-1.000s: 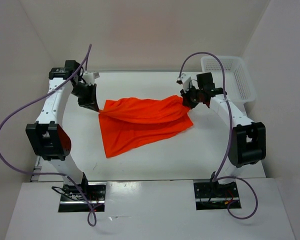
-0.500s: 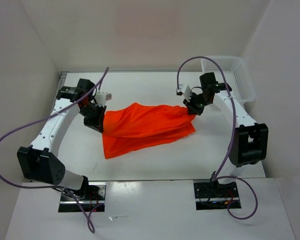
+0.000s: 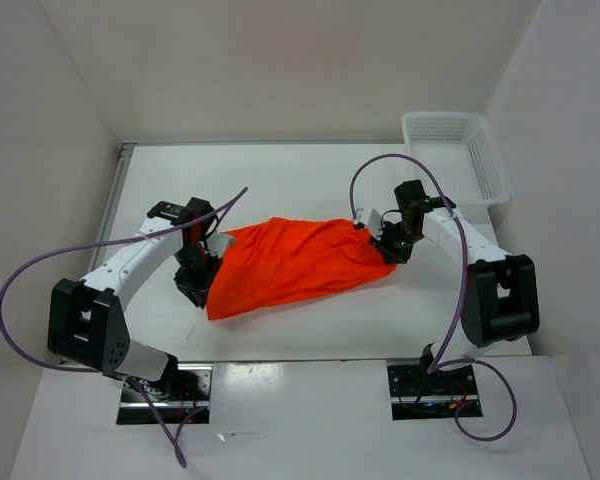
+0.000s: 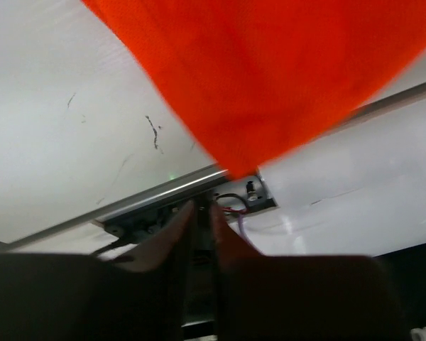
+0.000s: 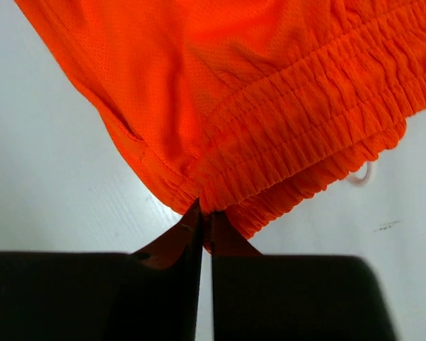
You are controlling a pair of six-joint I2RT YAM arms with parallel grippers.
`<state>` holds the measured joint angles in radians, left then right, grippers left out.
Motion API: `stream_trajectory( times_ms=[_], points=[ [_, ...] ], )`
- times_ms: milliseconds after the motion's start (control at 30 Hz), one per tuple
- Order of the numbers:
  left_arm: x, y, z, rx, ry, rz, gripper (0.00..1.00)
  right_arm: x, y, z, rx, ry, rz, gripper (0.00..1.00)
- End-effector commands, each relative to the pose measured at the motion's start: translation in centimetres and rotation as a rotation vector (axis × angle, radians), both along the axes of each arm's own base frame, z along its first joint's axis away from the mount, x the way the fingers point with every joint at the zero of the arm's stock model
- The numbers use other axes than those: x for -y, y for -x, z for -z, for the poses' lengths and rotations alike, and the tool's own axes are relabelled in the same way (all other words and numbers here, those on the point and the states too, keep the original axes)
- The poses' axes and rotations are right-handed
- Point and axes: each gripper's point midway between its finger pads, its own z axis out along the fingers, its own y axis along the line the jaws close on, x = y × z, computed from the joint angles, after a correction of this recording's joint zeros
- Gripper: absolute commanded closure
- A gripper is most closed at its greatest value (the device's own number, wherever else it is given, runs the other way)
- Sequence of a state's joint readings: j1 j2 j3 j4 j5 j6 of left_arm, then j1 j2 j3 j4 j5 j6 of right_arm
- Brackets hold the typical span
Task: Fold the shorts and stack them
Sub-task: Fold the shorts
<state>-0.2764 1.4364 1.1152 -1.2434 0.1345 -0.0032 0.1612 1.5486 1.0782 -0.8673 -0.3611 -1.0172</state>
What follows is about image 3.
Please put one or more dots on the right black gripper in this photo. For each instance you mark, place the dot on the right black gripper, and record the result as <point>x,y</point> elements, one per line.
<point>390,254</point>

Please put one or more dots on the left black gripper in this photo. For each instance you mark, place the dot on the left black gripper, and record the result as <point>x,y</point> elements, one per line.
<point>197,288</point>

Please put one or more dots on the orange mesh shorts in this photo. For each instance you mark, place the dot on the orange mesh shorts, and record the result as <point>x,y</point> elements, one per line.
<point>284,261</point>

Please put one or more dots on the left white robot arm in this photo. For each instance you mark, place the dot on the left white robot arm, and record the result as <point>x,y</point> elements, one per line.
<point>87,316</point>

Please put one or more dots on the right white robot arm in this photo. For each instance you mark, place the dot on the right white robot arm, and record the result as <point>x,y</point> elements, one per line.
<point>498,300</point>

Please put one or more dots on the white plastic basket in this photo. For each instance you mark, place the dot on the white plastic basket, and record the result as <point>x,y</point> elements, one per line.
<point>462,154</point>

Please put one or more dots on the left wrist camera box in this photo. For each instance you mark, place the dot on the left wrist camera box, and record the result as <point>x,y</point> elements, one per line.
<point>218,243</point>

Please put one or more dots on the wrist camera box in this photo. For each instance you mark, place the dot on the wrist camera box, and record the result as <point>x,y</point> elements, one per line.
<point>218,243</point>
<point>369,219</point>

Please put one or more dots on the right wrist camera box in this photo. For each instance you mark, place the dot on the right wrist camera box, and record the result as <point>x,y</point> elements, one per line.
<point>369,219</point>

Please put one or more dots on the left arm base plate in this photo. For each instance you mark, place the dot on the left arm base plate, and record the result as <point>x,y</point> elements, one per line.
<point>188,401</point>

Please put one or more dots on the aluminium table edge rail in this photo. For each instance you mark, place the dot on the aluminium table edge rail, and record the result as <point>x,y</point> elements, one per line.
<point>111,206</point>

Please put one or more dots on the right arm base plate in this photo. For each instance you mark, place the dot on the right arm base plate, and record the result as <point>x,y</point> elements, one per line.
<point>415,395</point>

